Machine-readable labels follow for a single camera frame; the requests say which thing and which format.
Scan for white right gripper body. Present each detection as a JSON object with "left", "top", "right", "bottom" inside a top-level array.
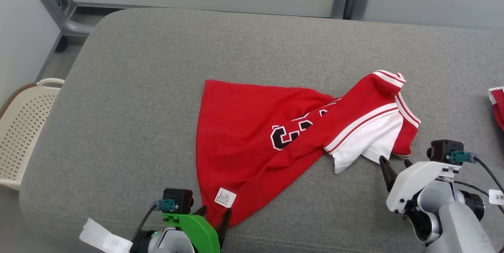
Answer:
[{"left": 385, "top": 161, "right": 462, "bottom": 214}]

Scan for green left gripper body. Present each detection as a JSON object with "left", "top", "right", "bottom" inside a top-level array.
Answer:
[{"left": 162, "top": 212, "right": 222, "bottom": 253}]

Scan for red white number jersey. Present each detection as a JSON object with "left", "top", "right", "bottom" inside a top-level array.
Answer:
[{"left": 195, "top": 70, "right": 422, "bottom": 228}]

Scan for red white-striped shorts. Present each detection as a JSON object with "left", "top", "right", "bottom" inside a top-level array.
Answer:
[{"left": 487, "top": 86, "right": 504, "bottom": 132}]

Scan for grey fabric sofa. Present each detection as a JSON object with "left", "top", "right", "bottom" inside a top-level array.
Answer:
[{"left": 19, "top": 7, "right": 504, "bottom": 253}]

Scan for cream perforated laundry basket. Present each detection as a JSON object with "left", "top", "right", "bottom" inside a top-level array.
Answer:
[{"left": 0, "top": 78, "right": 65, "bottom": 191}]

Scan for grey metal partition foot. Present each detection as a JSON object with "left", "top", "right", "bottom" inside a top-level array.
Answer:
[{"left": 27, "top": 0, "right": 97, "bottom": 36}]

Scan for black right camera cable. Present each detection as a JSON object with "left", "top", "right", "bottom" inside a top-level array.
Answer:
[{"left": 449, "top": 151, "right": 504, "bottom": 215}]

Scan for white right cable tag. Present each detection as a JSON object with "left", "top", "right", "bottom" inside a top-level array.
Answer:
[{"left": 488, "top": 189, "right": 504, "bottom": 206}]

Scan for white cable tag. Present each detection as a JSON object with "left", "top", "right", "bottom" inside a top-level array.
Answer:
[
  {"left": 79, "top": 218, "right": 133, "bottom": 253},
  {"left": 488, "top": 189, "right": 504, "bottom": 206}
]

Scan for white left cable tag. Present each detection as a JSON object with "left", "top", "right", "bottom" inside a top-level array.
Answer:
[{"left": 79, "top": 218, "right": 133, "bottom": 253}]

